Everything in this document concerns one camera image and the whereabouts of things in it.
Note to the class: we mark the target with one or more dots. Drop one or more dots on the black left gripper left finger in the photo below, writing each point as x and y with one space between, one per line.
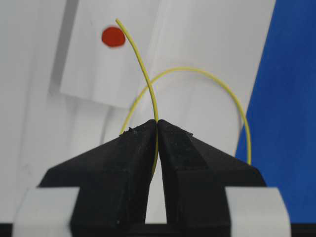
113 181

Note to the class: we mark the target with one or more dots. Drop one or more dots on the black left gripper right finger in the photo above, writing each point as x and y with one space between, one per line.
194 176

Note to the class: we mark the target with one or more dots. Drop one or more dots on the left red dot mark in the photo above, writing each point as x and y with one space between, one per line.
113 37

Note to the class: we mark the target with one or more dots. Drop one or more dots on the large white foam board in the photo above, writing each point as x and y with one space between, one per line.
39 129

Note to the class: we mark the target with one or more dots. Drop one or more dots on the small white raised block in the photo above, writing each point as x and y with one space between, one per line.
86 68

